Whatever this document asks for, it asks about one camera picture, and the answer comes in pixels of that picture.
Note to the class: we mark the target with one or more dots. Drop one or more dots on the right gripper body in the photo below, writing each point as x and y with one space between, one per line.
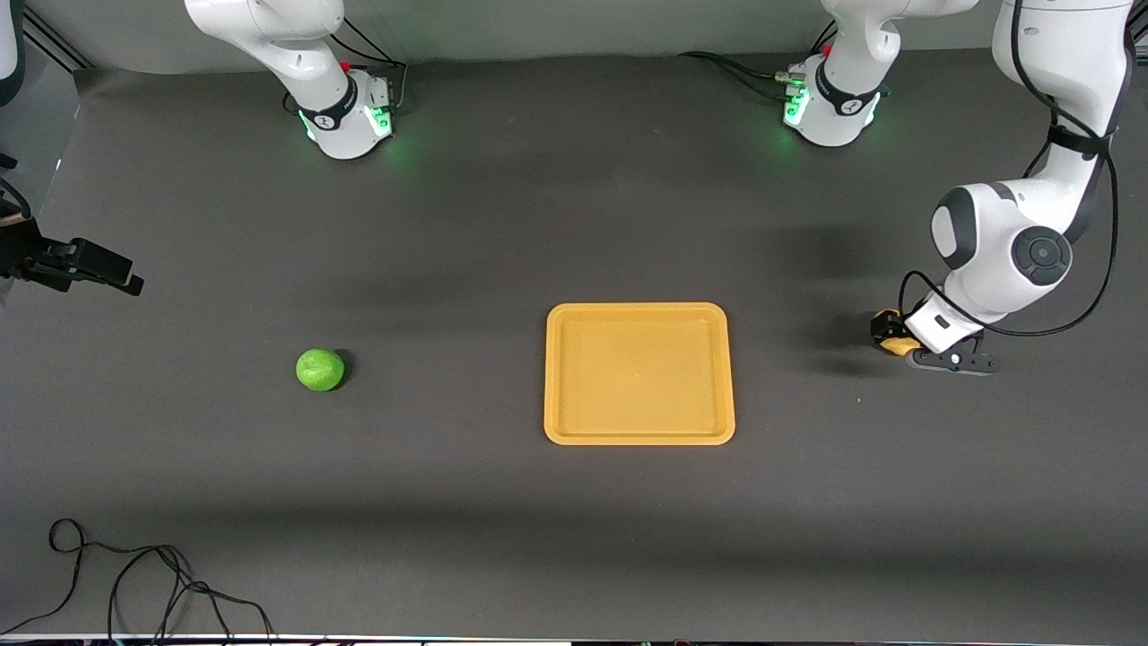
25 253

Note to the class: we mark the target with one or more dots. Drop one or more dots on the yellow potato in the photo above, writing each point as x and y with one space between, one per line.
900 347

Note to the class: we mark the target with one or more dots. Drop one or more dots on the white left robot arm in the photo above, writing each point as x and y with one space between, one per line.
1067 54

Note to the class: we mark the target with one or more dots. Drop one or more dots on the yellow plastic tray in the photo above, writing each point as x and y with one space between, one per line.
639 377

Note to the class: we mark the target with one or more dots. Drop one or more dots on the dark grey table mat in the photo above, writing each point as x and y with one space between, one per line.
574 206

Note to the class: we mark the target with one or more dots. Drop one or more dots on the metal frame rail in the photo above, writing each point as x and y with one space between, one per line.
58 40
1139 36

